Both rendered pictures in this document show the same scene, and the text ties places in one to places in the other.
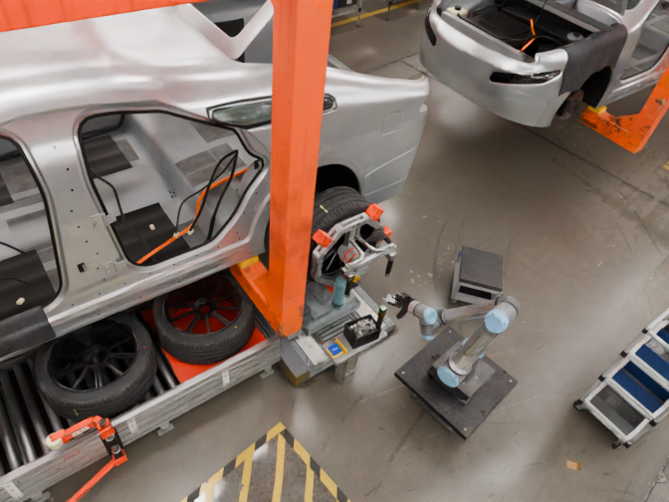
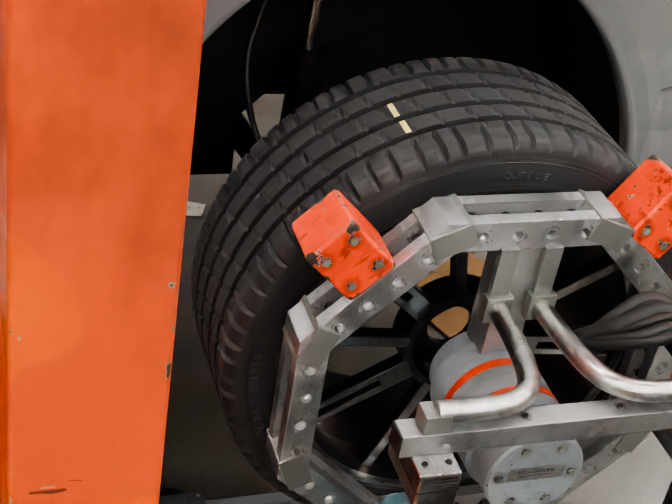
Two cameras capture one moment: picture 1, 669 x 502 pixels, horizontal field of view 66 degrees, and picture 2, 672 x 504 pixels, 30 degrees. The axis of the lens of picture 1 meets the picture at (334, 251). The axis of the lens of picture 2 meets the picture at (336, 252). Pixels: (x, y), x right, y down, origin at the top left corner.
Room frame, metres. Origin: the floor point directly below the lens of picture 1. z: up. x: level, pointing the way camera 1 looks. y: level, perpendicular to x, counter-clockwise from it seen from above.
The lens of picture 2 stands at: (1.10, -0.32, 1.87)
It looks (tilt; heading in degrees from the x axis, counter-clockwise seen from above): 34 degrees down; 20
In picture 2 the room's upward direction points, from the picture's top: 10 degrees clockwise
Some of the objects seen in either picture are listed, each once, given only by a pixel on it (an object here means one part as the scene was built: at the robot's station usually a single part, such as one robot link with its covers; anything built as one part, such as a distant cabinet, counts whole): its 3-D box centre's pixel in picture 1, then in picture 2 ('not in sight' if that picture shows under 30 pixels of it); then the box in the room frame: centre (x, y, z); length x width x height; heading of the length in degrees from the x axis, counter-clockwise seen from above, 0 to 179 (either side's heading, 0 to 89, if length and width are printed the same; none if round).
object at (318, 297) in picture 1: (326, 285); not in sight; (2.51, 0.03, 0.32); 0.40 x 0.30 x 0.28; 132
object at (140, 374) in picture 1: (98, 364); not in sight; (1.57, 1.33, 0.39); 0.66 x 0.66 x 0.24
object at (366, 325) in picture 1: (361, 331); not in sight; (2.01, -0.26, 0.51); 0.20 x 0.14 x 0.13; 124
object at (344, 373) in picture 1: (346, 361); not in sight; (1.96, -0.20, 0.21); 0.10 x 0.10 x 0.42; 42
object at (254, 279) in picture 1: (258, 274); not in sight; (2.21, 0.47, 0.69); 0.52 x 0.17 x 0.35; 42
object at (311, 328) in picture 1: (321, 302); not in sight; (2.49, 0.05, 0.13); 0.50 x 0.36 x 0.10; 132
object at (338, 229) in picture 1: (347, 251); (480, 379); (2.38, -0.09, 0.85); 0.54 x 0.07 x 0.54; 132
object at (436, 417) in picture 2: (350, 249); (474, 336); (2.23, -0.10, 1.03); 0.19 x 0.18 x 0.11; 42
